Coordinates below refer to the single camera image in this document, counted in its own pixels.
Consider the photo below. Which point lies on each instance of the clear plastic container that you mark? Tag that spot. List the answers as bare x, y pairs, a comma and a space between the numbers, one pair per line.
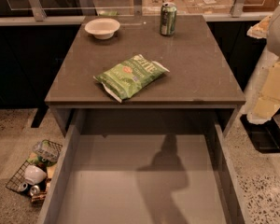
46, 151

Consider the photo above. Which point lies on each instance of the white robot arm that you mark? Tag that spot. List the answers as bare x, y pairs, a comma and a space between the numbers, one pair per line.
268, 28

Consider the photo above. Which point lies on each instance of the green jalapeno chip bag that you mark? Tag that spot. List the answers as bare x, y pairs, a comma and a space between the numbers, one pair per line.
127, 78

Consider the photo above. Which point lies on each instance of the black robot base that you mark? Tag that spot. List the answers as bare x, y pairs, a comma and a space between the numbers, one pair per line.
264, 137

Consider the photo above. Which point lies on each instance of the silver can right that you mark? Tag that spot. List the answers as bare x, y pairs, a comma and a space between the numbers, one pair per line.
34, 190

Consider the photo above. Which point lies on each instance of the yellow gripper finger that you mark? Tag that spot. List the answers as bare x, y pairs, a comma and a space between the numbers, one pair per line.
268, 102

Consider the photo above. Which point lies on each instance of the white paper bowl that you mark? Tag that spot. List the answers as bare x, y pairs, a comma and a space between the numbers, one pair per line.
103, 28

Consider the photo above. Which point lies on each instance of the black wire basket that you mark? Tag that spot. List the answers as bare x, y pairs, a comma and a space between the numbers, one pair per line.
43, 164

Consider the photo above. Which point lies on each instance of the green soda can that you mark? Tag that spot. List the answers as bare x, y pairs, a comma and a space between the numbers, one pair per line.
168, 18

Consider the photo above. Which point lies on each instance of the white ceramic bowl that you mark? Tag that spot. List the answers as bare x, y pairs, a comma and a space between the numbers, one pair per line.
34, 175

